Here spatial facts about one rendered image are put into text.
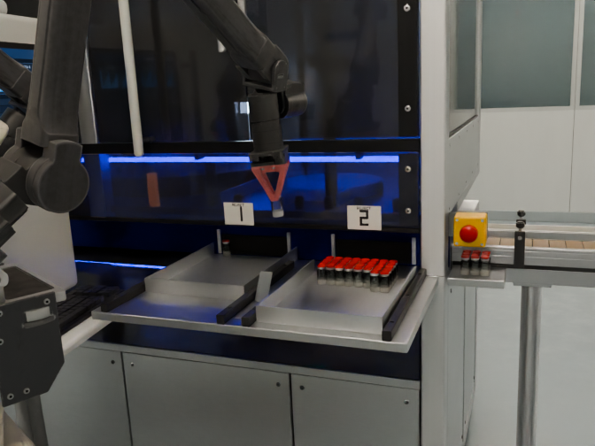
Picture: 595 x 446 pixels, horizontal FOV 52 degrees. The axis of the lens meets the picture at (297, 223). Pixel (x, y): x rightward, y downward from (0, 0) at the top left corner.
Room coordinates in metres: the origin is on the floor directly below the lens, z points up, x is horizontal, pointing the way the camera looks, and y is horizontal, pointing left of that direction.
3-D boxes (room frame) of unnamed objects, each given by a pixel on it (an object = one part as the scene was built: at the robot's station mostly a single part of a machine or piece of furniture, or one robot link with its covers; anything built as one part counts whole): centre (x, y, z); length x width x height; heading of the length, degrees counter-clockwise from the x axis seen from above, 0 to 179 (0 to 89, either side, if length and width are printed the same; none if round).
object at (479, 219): (1.41, -0.41, 0.99); 0.08 x 0.07 x 0.07; 159
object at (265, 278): (1.26, 0.10, 0.91); 0.14 x 0.03 x 0.06; 159
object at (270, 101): (1.19, 0.05, 1.31); 0.07 x 0.06 x 0.07; 139
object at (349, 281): (1.37, -0.12, 0.90); 0.18 x 0.02 x 0.05; 68
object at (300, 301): (1.29, -0.09, 0.90); 0.34 x 0.26 x 0.04; 158
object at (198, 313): (1.39, 0.05, 0.87); 0.70 x 0.48 x 0.02; 69
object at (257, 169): (1.19, 0.04, 1.17); 0.07 x 0.07 x 0.09; 84
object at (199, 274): (1.51, 0.19, 0.90); 0.34 x 0.26 x 0.04; 159
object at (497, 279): (1.44, -0.44, 0.87); 0.14 x 0.13 x 0.02; 159
